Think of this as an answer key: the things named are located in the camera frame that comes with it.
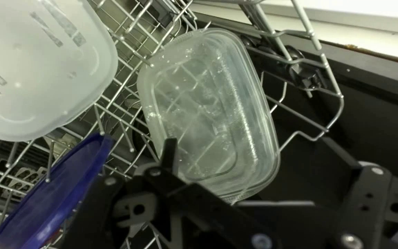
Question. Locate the round blue plastic plate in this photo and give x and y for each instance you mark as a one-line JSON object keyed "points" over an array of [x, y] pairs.
{"points": [[47, 202]]}

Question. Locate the frosted grey plastic container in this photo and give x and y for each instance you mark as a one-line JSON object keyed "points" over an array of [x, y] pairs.
{"points": [[37, 69]]}

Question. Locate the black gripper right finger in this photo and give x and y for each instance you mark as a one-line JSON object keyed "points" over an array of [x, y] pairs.
{"points": [[365, 207]]}

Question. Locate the clear plastic food container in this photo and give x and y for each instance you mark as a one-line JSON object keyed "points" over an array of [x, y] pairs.
{"points": [[207, 105]]}

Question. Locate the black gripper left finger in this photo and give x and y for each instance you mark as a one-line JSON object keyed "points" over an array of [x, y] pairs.
{"points": [[179, 207]]}

